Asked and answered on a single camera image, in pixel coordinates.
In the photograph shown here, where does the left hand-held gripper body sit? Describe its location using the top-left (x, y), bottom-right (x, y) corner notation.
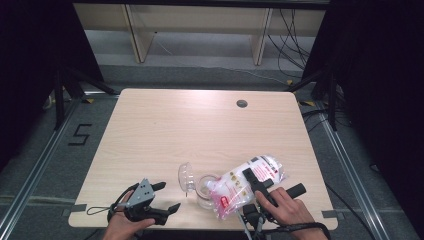
top-left (124, 178), bottom-right (169, 226)

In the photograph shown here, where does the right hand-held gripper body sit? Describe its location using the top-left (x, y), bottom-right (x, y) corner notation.
top-left (242, 179), bottom-right (307, 231)

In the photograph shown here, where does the red and white sugar pouch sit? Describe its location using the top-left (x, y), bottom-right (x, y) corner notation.
top-left (206, 154), bottom-right (287, 221)

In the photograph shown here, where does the clear glass jar with lid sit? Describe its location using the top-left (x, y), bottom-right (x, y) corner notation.
top-left (177, 162), bottom-right (223, 211)

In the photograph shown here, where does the person's right hand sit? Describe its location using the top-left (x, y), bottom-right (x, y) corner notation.
top-left (254, 186), bottom-right (323, 239)

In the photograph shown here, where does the person's left hand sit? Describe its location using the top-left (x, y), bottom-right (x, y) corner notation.
top-left (103, 192), bottom-right (156, 240)

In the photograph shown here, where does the black metal stand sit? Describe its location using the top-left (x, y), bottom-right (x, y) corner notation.
top-left (286, 68), bottom-right (339, 131)
top-left (53, 64), bottom-right (118, 131)

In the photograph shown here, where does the beige wooden shelf unit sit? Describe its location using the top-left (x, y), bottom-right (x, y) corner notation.
top-left (73, 3), bottom-right (326, 66)

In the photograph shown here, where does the black curtain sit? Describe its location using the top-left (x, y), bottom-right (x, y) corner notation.
top-left (0, 0), bottom-right (104, 168)
top-left (301, 0), bottom-right (424, 234)

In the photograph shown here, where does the black gripper cord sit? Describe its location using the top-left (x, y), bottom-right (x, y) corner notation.
top-left (107, 182), bottom-right (139, 223)
top-left (266, 221), bottom-right (333, 240)

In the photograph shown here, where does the thin grey lanyard loop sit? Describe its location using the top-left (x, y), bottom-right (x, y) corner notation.
top-left (86, 205), bottom-right (113, 216)

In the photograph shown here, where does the black floor cable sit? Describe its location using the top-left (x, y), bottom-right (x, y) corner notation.
top-left (324, 183), bottom-right (378, 240)

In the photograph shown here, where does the aluminium floor rail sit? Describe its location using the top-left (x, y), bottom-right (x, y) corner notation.
top-left (318, 109), bottom-right (389, 240)
top-left (0, 99), bottom-right (79, 234)

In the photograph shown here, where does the thin white floor cable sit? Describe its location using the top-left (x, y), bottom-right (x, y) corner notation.
top-left (154, 33), bottom-right (291, 84)

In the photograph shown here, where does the bundle of black cables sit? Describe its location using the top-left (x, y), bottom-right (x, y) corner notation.
top-left (268, 9), bottom-right (313, 79)

